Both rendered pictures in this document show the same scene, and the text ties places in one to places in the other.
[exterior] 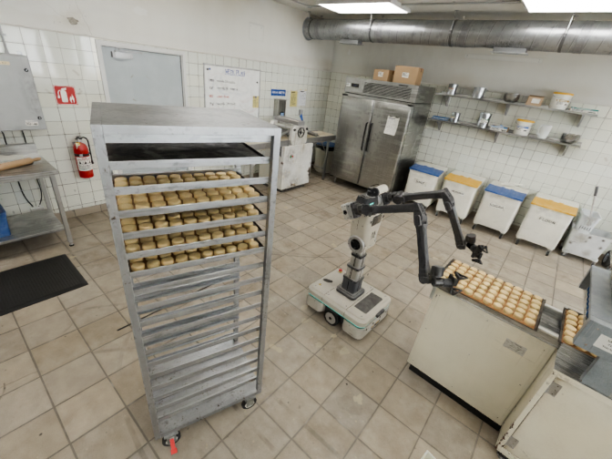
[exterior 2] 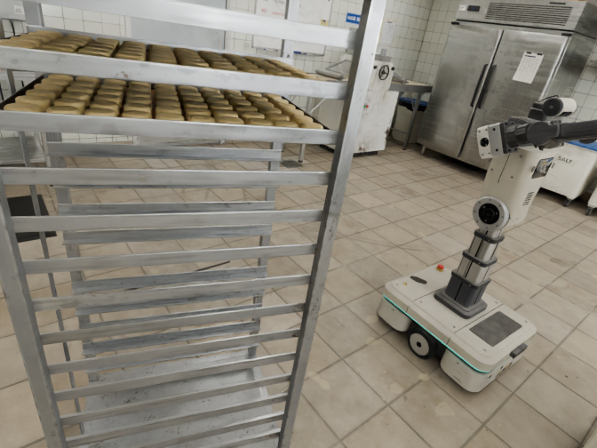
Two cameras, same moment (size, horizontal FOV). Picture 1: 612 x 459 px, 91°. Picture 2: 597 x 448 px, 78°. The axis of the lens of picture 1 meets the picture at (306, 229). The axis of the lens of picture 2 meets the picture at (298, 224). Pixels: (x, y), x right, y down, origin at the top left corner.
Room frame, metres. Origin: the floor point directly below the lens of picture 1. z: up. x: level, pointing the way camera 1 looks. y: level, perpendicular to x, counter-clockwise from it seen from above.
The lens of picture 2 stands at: (0.51, 0.10, 1.42)
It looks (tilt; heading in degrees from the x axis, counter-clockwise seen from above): 28 degrees down; 11
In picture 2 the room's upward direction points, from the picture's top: 9 degrees clockwise
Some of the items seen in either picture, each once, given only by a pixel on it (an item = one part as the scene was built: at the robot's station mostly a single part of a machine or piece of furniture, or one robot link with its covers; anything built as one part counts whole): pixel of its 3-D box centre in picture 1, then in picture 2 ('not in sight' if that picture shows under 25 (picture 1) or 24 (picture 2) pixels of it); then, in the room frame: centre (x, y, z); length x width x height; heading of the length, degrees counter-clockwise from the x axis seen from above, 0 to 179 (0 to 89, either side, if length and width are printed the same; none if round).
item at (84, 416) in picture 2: (209, 366); (187, 393); (1.11, 0.44, 0.51); 0.64 x 0.03 x 0.03; 124
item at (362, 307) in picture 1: (351, 293); (459, 307); (2.27, -0.50, 0.24); 0.68 x 0.53 x 0.41; 51
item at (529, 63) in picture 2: (391, 125); (528, 67); (5.54, -1.23, 1.39); 0.22 x 0.03 x 0.31; 53
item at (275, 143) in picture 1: (265, 291); (323, 249); (1.26, 0.17, 0.97); 0.03 x 0.03 x 1.70; 34
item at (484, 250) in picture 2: (354, 271); (474, 267); (2.28, -0.49, 0.49); 0.11 x 0.11 x 0.40; 51
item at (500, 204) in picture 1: (498, 209); not in sight; (4.80, -3.15, 0.38); 0.64 x 0.54 x 0.77; 142
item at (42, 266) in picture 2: (206, 304); (187, 253); (1.11, 0.44, 0.96); 0.64 x 0.03 x 0.03; 124
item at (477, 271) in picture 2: (351, 281); (465, 286); (2.28, -0.49, 0.36); 0.13 x 0.13 x 0.40; 51
